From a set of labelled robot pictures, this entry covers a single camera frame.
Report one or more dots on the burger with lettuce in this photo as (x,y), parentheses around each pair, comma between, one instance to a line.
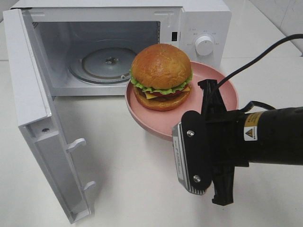
(161,76)

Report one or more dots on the glass microwave turntable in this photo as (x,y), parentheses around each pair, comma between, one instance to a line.
(103,62)

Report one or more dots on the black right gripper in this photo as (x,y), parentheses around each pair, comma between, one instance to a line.
(220,143)

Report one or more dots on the white microwave oven body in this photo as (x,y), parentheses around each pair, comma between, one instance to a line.
(63,25)

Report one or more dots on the pink round plate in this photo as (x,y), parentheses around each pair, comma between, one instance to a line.
(160,123)

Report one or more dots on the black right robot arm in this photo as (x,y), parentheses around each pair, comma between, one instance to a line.
(257,133)

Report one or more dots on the upper white control knob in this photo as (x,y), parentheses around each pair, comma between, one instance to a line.
(204,45)

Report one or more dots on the white microwave door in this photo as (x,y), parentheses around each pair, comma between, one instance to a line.
(37,118)

